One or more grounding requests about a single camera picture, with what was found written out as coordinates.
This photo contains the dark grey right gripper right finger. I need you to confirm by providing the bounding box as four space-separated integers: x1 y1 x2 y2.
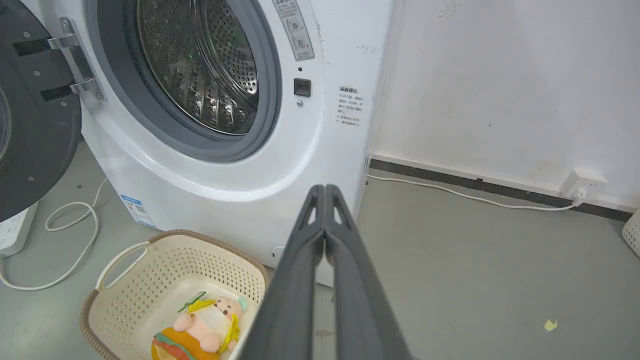
324 184 413 360

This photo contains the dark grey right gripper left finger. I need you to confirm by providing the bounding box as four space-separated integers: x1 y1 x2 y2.
238 184 327 360

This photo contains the white front-load washing machine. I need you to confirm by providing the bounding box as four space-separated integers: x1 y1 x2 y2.
20 0 396 288

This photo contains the dark round washing machine door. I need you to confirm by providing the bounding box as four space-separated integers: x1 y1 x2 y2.
0 0 83 223

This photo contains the pink plush doll toy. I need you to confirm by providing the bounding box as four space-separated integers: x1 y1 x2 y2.
173 292 248 354

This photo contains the orange plush burger toy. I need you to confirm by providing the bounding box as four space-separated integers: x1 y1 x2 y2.
151 327 221 360

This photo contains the cream perforated laundry basket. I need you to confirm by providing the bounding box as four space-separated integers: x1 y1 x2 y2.
79 229 271 360

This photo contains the black baseboard strip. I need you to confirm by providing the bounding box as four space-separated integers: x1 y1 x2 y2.
369 158 633 223

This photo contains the white perforated basket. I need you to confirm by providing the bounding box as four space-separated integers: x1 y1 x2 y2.
621 209 640 259

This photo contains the white power strip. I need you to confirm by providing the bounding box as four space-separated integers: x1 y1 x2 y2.
0 201 40 259

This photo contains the white cable along wall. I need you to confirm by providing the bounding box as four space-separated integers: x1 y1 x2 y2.
366 174 580 211

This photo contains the white power strip cable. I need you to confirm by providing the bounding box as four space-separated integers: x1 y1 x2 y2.
0 177 109 292

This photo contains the white wall socket plug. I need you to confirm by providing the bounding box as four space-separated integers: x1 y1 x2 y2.
558 169 608 207

